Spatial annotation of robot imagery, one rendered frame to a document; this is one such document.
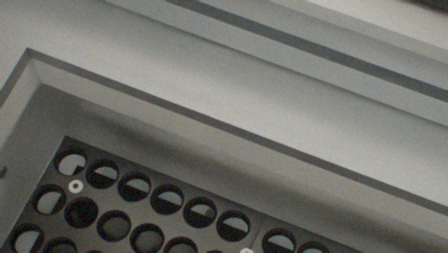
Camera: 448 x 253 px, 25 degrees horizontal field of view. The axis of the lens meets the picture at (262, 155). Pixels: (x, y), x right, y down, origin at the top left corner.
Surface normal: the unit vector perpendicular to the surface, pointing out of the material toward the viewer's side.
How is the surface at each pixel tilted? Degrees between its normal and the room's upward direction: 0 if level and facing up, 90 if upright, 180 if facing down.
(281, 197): 0
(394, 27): 0
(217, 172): 0
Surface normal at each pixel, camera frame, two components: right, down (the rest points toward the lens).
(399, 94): -0.39, 0.84
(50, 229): 0.00, -0.43
